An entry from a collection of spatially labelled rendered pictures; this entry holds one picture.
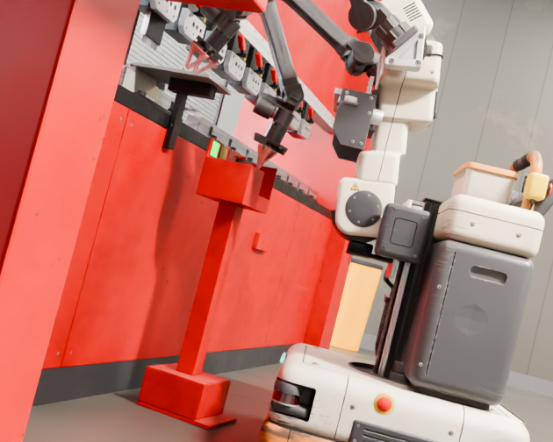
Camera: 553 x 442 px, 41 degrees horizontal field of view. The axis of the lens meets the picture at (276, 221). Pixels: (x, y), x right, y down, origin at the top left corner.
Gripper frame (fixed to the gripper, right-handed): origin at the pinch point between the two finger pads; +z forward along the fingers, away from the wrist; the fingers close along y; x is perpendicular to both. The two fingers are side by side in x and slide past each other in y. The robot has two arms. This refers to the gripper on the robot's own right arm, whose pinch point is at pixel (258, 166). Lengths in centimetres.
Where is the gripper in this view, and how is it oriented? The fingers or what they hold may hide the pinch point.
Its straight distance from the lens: 236.1
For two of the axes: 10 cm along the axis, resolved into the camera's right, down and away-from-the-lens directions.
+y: -8.2, -4.5, 3.6
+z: -4.6, 8.9, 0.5
